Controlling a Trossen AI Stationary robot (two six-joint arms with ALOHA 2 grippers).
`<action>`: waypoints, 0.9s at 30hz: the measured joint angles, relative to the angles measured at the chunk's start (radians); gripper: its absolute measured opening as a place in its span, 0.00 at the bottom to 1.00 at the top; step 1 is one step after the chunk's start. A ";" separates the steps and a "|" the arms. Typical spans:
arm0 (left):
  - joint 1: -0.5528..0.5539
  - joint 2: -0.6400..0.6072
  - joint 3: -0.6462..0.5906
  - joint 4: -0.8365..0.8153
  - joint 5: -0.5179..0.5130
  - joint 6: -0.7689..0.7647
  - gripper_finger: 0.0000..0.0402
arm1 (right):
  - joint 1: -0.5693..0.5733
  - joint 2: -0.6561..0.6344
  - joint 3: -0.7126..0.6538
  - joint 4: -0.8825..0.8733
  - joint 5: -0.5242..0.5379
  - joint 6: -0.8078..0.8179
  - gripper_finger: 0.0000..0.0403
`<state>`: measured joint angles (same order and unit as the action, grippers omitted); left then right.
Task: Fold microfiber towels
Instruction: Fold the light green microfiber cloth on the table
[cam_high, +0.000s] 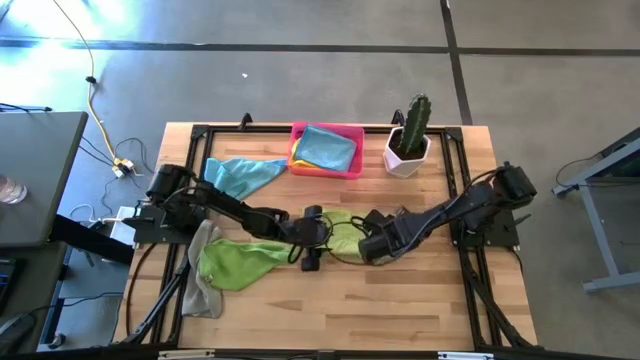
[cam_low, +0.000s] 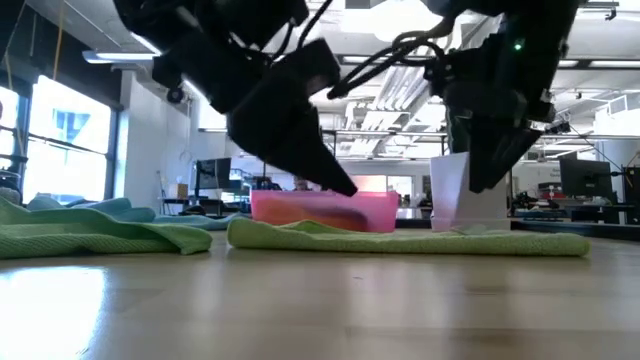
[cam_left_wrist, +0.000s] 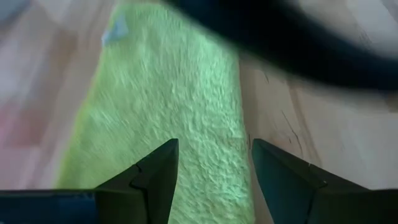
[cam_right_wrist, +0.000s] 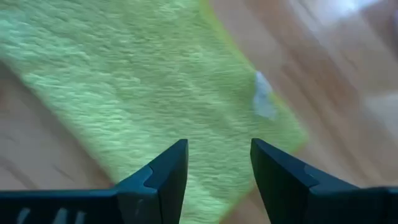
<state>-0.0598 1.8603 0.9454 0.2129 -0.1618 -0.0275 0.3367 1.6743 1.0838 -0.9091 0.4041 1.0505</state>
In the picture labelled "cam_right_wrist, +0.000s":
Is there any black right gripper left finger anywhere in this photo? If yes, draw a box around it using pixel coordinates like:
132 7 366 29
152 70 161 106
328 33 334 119
0 139 190 224

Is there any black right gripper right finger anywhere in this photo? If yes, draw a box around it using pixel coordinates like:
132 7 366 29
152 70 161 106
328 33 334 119
250 138 398 224

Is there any lime microfiber towel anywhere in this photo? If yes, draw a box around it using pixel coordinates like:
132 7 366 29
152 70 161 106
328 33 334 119
0 0 308 224

